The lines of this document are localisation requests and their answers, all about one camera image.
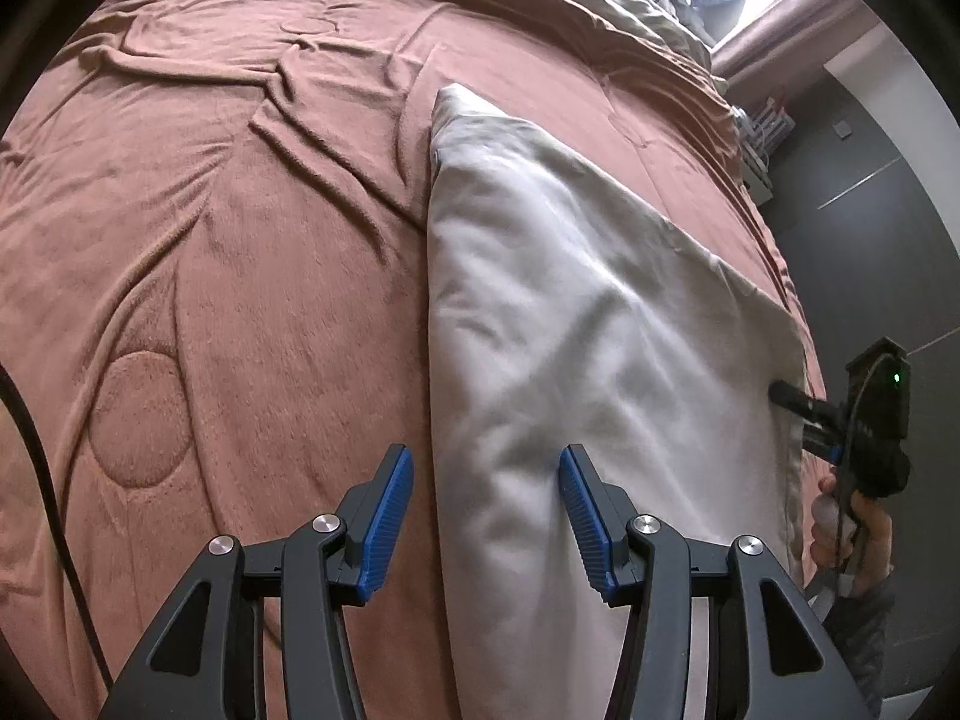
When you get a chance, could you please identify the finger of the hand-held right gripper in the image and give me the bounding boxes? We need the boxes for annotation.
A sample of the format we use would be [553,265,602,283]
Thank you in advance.
[770,380,847,428]

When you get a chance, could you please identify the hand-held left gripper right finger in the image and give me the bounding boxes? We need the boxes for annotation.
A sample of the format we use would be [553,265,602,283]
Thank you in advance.
[557,445,875,720]

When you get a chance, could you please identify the brown plush blanket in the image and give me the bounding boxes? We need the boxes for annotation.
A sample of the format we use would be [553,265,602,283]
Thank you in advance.
[0,0,826,720]

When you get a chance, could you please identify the black cable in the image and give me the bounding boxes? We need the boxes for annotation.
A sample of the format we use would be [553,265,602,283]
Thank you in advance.
[0,362,115,691]

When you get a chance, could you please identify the person's right hand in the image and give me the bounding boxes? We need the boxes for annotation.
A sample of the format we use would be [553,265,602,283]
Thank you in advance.
[812,474,895,595]

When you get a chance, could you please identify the beige garment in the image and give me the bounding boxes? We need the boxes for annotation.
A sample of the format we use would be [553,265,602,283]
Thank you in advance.
[426,82,808,720]

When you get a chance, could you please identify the brown curtain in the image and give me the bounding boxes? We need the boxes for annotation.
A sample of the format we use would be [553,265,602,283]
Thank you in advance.
[709,0,880,77]

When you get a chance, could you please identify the person's right forearm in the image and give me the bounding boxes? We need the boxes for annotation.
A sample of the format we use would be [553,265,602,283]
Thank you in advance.
[820,574,898,700]

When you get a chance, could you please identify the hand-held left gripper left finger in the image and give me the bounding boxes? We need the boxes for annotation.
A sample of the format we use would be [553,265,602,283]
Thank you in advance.
[97,444,416,720]

